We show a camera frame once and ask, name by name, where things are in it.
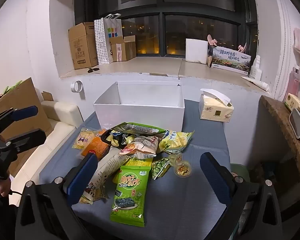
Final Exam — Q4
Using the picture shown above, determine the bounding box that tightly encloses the green pea snack packet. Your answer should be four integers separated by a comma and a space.
151, 157, 172, 180

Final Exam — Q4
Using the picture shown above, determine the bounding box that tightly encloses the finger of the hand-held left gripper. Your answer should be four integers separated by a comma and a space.
0, 128, 47, 155
0, 106, 38, 130

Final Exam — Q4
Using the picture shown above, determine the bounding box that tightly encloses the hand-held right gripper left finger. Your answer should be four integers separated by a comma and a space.
15, 152, 98, 240

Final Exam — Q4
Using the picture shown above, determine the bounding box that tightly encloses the green paper item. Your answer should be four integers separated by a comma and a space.
0, 80, 23, 93

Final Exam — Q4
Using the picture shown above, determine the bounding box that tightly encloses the round wooden board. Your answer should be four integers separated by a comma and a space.
259, 95, 300, 205

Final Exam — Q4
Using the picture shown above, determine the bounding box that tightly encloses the white tube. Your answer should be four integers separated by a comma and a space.
241, 76, 269, 92

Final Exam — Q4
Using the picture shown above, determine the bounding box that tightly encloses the white plastic bottle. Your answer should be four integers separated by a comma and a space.
250, 55, 262, 80

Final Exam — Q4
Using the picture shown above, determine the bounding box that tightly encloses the green stool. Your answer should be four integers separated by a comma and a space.
230, 164, 252, 183

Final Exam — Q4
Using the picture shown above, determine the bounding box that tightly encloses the white foam block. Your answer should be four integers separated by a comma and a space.
185, 38, 208, 64

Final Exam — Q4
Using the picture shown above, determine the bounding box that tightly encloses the yellow cartoon snack packet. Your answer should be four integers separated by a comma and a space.
72, 128, 97, 150

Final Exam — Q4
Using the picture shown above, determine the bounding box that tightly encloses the yellow-green snack packet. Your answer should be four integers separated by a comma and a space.
156, 129, 195, 155

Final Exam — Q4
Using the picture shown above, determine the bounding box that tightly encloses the printed landscape gift box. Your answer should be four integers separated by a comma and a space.
206, 45, 252, 75

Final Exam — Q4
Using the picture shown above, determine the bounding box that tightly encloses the dark window frame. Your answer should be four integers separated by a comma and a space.
74, 0, 259, 58

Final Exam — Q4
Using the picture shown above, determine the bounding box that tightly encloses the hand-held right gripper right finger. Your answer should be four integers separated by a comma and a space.
199, 152, 283, 240

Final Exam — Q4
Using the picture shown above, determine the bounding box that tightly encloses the white dotted paper bag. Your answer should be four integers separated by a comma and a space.
94, 18, 110, 65

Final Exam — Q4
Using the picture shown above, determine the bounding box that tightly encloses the pink bottle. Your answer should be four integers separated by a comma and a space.
289, 66, 300, 98

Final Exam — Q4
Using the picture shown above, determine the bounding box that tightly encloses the pink handheld fan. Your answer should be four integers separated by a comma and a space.
237, 41, 249, 53
207, 34, 219, 48

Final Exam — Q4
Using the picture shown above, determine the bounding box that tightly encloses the clear jelly cup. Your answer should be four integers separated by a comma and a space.
174, 162, 191, 178
169, 154, 184, 164

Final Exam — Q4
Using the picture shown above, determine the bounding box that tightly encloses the person's left hand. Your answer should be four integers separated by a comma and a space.
0, 179, 12, 197

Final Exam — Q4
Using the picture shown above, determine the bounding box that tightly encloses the flat cardboard sheet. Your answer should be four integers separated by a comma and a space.
0, 77, 53, 178

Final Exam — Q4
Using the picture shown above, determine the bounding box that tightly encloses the small open cardboard box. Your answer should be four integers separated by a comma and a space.
109, 35, 137, 62

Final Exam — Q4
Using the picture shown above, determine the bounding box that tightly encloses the yellow tissue pack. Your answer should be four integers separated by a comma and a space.
198, 88, 235, 123

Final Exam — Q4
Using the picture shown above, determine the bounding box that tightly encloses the large cardboard box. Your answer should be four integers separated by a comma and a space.
68, 22, 99, 70

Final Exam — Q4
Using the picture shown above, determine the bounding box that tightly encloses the white bag with coloured squares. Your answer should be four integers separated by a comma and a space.
102, 13, 123, 63

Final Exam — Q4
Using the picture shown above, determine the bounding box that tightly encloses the orange snack packet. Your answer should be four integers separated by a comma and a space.
80, 129, 112, 160

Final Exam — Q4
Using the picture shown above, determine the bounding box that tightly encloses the white storage box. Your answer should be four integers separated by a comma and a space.
93, 81, 185, 133

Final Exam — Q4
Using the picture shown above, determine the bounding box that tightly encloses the black and yellow packet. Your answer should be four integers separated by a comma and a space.
101, 129, 135, 148

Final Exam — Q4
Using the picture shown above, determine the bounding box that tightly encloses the white chips packet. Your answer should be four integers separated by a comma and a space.
119, 135, 159, 158

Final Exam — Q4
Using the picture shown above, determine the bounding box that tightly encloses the green seaweed snack packet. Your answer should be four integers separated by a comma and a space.
110, 165, 150, 226

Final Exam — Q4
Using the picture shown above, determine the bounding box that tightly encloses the dark green long packet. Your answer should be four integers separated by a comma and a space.
111, 122, 166, 135

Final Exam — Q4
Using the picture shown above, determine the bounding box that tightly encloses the long white snack packet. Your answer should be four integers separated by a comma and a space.
79, 146, 130, 204

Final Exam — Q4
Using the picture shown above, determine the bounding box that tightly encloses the yellow-green carton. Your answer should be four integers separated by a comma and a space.
284, 92, 300, 125

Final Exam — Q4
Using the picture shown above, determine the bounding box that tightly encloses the white small device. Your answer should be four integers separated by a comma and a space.
289, 107, 300, 142

